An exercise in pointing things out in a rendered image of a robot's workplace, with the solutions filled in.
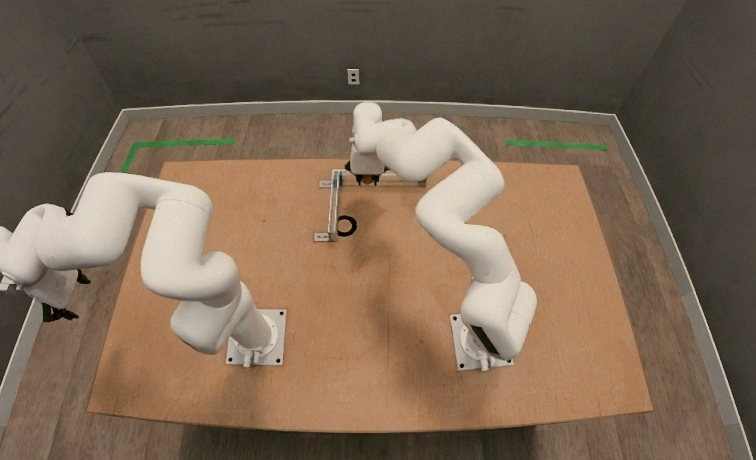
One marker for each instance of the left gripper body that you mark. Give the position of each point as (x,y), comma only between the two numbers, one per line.
(54,289)

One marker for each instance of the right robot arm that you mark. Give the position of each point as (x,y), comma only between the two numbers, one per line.
(496,283)

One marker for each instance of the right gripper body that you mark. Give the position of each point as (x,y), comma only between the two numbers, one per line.
(368,164)

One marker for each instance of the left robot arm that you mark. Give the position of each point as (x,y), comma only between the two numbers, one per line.
(97,234)

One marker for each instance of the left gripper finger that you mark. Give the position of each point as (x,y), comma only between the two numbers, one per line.
(82,278)
(47,317)

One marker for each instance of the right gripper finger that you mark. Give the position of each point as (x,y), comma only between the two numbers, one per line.
(358,175)
(376,176)

